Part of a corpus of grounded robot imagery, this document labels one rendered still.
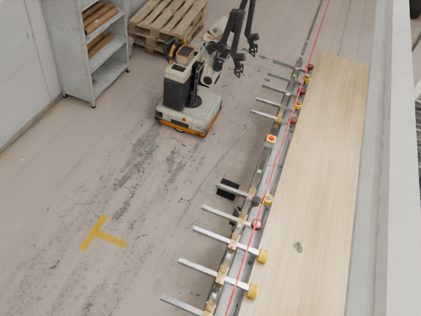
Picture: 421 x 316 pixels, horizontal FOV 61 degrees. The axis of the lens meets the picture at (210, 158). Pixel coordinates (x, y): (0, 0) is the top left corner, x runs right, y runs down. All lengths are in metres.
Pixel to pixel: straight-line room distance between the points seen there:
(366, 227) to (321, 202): 1.98
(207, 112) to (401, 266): 3.64
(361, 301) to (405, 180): 0.30
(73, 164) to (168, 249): 1.43
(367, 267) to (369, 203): 0.18
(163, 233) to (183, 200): 0.43
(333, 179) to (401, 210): 2.24
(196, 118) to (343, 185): 1.88
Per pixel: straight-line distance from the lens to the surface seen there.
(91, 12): 4.64
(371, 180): 1.03
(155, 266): 3.37
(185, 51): 4.08
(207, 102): 4.40
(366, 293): 0.84
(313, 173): 3.06
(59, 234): 3.63
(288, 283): 2.47
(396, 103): 1.18
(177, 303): 2.23
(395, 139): 1.05
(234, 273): 2.72
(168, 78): 3.99
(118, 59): 5.28
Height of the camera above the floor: 3.06
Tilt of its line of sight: 48 degrees down
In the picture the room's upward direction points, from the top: 11 degrees clockwise
